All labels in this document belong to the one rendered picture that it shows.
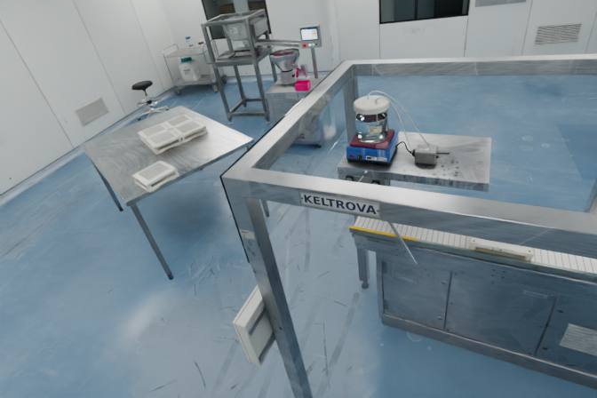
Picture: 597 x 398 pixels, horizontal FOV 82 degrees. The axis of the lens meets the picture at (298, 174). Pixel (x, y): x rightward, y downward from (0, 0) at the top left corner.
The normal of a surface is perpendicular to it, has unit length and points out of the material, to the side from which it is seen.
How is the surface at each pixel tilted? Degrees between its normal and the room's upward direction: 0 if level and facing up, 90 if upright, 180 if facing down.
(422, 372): 0
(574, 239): 90
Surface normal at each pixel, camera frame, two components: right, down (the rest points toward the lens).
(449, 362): -0.15, -0.83
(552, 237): -0.43, 0.54
